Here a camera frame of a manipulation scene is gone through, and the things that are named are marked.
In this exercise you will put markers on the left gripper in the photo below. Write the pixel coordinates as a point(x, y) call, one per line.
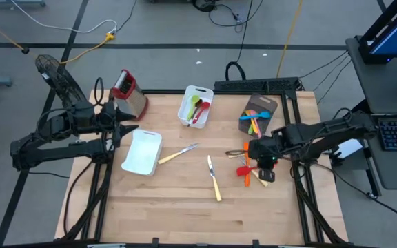
point(109, 120)

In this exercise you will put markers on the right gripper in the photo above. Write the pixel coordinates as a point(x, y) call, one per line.
point(262, 151)

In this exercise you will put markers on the red silicone spatula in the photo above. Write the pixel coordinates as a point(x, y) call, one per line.
point(242, 171)

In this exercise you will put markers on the green silicone spatula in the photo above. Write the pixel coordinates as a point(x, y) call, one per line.
point(250, 130)

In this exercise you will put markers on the orange silicone spatula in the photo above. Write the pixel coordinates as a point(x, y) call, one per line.
point(247, 180)

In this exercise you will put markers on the yellow silicone spatula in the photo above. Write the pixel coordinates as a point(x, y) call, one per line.
point(253, 125)

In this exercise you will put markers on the red silicone spoon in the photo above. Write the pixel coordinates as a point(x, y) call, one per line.
point(205, 105)

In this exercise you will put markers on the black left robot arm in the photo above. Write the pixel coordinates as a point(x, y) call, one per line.
point(64, 153)

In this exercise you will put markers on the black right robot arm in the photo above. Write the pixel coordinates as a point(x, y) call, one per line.
point(322, 132)

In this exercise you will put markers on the red and silver grater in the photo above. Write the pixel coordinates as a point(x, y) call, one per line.
point(133, 103)

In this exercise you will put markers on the large white plastic bin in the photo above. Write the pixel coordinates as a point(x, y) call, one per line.
point(141, 153)

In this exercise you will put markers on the small white plastic bin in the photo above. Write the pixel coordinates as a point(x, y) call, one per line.
point(203, 122)

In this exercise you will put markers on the gray translucent plastic bin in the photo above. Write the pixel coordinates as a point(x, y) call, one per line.
point(264, 101)

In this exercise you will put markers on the black floor fan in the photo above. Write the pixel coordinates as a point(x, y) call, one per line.
point(52, 74)

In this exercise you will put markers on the gray side desk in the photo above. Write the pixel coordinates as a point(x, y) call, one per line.
point(374, 79)

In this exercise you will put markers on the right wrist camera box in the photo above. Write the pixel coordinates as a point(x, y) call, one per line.
point(266, 175)

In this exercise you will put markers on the black aluminium table frame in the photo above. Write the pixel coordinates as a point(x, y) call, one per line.
point(288, 93)

